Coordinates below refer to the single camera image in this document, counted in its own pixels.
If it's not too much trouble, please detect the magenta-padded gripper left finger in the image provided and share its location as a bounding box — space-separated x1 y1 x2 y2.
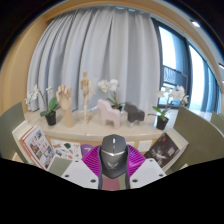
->
60 145 103 190

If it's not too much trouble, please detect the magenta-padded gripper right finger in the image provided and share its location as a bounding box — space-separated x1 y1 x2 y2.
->
125 145 167 190

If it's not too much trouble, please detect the dark grey computer mouse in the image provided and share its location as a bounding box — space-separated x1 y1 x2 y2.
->
98 133 130 180

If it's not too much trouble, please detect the black book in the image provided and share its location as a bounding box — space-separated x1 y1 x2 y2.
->
143 132 181 169

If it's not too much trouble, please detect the white sticker sheet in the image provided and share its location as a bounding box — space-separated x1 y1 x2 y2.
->
50 138 83 161

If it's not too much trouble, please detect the white books stack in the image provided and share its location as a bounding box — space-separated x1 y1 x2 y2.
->
166 128 190 171

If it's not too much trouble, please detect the white orchid in black pot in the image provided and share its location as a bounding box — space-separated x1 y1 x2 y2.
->
97 78 126 111
25 84 61 127
148 85 190 131

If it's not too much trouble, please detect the red-edged photo magazine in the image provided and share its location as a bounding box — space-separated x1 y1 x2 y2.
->
20 125 55 171

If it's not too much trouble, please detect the dark grey horse figurine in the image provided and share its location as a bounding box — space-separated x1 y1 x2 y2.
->
123 102 146 128

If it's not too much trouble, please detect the pink horse figurine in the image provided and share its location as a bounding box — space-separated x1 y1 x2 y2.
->
96 98 122 130

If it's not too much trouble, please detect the beige card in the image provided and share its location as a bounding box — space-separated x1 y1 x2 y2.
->
11 152 25 164

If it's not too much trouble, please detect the wooden hand model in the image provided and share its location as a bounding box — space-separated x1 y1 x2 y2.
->
55 84 76 128

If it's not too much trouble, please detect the wooden mannequin figure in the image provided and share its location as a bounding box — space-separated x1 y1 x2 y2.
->
79 69 96 123

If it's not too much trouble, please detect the window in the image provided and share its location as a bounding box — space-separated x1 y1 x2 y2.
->
151 18 223 113

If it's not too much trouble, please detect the grey curtain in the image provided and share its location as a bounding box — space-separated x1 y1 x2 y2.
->
26 6 161 113

